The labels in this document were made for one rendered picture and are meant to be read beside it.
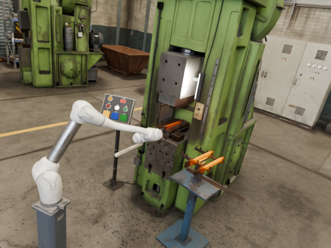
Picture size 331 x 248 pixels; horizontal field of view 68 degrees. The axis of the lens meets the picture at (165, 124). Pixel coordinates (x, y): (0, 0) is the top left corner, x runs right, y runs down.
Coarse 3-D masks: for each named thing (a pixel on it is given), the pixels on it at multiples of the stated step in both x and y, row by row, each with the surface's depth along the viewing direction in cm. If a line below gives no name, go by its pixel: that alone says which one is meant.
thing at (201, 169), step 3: (222, 156) 218; (216, 159) 211; (219, 159) 212; (210, 162) 205; (213, 162) 206; (216, 162) 207; (207, 165) 200; (210, 165) 201; (213, 165) 205; (201, 168) 194; (204, 168) 195; (207, 168) 199; (195, 171) 188; (198, 171) 189; (201, 171) 194; (195, 174) 189; (198, 174) 190
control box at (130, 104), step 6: (108, 96) 274; (114, 96) 273; (108, 102) 273; (114, 102) 272; (120, 102) 271; (126, 102) 271; (132, 102) 270; (102, 108) 272; (108, 108) 272; (114, 108) 271; (120, 108) 271; (132, 108) 271; (102, 114) 271; (120, 114) 270; (126, 114) 269; (114, 120) 269
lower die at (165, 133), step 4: (172, 120) 291; (176, 120) 290; (180, 120) 289; (184, 120) 291; (160, 124) 273; (164, 124) 272; (176, 124) 275; (180, 124) 279; (184, 124) 281; (188, 124) 288; (168, 128) 262; (172, 128) 265; (164, 132) 261; (168, 132) 257; (172, 132) 262; (168, 136) 258
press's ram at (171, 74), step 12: (168, 60) 236; (180, 60) 229; (192, 60) 233; (168, 72) 240; (180, 72) 232; (192, 72) 242; (168, 84) 243; (180, 84) 235; (192, 84) 250; (180, 96) 239
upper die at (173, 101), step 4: (160, 96) 252; (164, 96) 250; (168, 96) 246; (188, 96) 263; (192, 96) 271; (160, 100) 254; (164, 100) 251; (168, 100) 248; (172, 100) 245; (176, 100) 245; (180, 100) 252; (184, 100) 259; (188, 100) 267; (192, 100) 274; (168, 104) 249; (172, 104) 246; (176, 104) 248; (180, 104) 255
